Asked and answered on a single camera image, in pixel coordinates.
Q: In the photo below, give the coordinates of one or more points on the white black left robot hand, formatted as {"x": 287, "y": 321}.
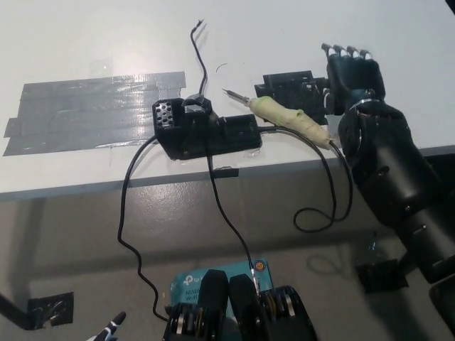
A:
{"x": 112, "y": 325}

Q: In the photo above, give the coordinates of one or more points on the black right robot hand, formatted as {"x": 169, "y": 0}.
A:
{"x": 355, "y": 78}

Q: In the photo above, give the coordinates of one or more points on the beige taped soldering iron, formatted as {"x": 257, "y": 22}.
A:
{"x": 284, "y": 115}

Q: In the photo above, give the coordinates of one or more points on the black robot torso blocks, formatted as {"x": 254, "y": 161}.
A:
{"x": 245, "y": 309}

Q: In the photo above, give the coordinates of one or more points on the black soldering station base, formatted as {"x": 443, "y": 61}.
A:
{"x": 209, "y": 136}

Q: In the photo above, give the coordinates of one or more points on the black floor tape patch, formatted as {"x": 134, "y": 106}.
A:
{"x": 57, "y": 307}
{"x": 377, "y": 277}

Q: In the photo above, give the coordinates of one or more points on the black printed holder plate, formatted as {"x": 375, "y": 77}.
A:
{"x": 288, "y": 83}

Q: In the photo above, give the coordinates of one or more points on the teal tp-link box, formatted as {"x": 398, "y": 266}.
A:
{"x": 186, "y": 284}

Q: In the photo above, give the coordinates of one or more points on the white table leg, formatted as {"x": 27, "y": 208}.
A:
{"x": 30, "y": 248}

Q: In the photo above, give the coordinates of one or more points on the small black tape strip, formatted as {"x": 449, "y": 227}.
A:
{"x": 227, "y": 173}

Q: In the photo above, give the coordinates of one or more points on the grey duct tape patch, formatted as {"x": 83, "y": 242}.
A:
{"x": 85, "y": 112}

